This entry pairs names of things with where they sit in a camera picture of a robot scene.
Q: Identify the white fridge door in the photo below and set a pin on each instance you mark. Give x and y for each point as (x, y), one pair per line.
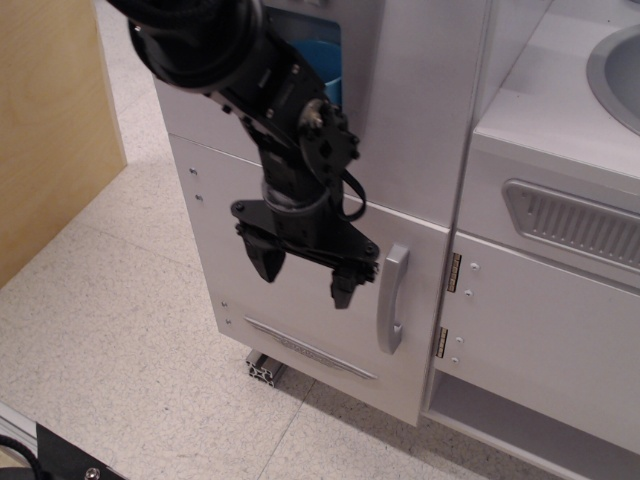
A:
(299, 302)

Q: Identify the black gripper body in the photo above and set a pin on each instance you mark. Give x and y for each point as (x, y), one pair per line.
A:
(317, 233)

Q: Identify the white toy kitchen counter unit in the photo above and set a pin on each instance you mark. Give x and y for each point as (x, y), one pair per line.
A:
(543, 125)

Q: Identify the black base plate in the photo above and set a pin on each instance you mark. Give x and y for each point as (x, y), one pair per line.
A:
(64, 460)

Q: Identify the white toy fridge cabinet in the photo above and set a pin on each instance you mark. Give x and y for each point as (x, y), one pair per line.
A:
(421, 104)

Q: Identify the white oven cabinet door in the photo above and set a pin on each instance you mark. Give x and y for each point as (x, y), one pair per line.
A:
(564, 345)

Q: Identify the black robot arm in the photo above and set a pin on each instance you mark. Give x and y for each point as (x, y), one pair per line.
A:
(229, 52)

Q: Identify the upper brass hinge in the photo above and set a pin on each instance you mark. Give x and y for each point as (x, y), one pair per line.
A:
(454, 269)

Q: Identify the light plywood panel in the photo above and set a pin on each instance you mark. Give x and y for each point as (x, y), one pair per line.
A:
(60, 141)

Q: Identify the brass hinge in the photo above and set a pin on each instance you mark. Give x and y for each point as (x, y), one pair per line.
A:
(442, 341)
(454, 269)

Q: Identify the blue plastic cup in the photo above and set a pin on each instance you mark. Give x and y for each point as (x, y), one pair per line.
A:
(326, 59)

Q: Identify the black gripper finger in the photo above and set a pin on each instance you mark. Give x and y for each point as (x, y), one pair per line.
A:
(265, 254)
(343, 285)

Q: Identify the silver fridge door handle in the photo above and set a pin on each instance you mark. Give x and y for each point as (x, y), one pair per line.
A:
(388, 328)

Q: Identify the lower brass hinge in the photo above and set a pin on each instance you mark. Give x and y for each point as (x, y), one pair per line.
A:
(442, 341)

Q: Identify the grey vent panel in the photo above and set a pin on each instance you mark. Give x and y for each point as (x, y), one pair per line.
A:
(608, 234)

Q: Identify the silver fridge door emblem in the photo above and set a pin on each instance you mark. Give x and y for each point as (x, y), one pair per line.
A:
(309, 351)

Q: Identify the aluminium extrusion foot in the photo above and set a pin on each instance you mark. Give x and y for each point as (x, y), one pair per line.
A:
(264, 368)

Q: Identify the grey dispenser recess frame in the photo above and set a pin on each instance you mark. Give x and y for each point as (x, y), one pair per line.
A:
(360, 23)

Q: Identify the grey round sink basin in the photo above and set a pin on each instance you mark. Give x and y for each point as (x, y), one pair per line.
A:
(613, 76)

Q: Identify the aluminium frame rail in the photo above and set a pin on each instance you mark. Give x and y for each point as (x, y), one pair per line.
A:
(18, 427)

